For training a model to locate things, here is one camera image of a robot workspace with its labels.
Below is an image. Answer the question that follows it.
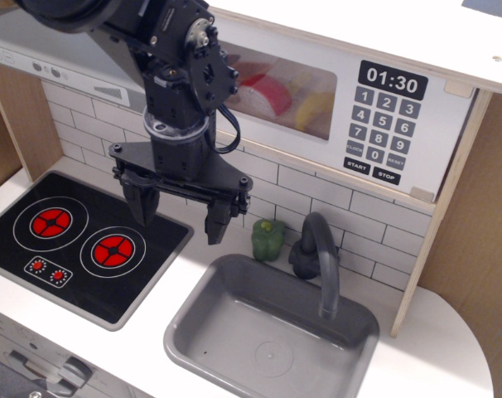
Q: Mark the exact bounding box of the grey oven door handle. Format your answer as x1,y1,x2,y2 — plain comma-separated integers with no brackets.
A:
5,350,93,397

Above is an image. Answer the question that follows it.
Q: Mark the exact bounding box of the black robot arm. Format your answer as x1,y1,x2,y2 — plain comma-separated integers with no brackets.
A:
20,1,253,245

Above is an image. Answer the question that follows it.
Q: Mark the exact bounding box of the green toy bell pepper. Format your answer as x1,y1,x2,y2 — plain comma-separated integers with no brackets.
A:
251,219,285,261

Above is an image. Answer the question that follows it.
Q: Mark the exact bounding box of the grey toy sink basin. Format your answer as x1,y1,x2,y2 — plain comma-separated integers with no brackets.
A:
164,255,379,397

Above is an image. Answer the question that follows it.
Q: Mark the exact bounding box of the red white toy food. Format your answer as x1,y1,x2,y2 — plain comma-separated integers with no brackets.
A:
228,59,292,119

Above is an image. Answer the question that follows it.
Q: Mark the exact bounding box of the black toy stove top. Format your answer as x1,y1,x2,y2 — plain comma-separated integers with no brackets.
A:
0,172,193,331

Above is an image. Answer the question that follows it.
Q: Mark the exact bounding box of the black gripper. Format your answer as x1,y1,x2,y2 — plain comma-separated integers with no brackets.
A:
109,135,253,245

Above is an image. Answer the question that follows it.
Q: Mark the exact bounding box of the grey range hood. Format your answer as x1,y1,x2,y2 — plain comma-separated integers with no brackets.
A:
0,7,146,113

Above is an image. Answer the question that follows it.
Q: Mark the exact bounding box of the grey toy faucet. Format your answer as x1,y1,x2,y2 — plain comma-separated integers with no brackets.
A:
288,212,340,320

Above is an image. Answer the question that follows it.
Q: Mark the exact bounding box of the white wooden top shelf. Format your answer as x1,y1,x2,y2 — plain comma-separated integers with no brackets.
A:
210,1,502,93

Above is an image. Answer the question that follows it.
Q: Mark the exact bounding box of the wooden side panel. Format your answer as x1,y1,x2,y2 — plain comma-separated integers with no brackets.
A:
389,90,492,338

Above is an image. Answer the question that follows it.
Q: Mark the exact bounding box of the white toy microwave door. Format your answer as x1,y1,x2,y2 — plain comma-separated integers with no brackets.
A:
215,15,475,202

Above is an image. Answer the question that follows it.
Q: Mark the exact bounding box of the yellow toy food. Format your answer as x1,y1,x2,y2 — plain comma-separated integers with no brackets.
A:
295,92,335,136

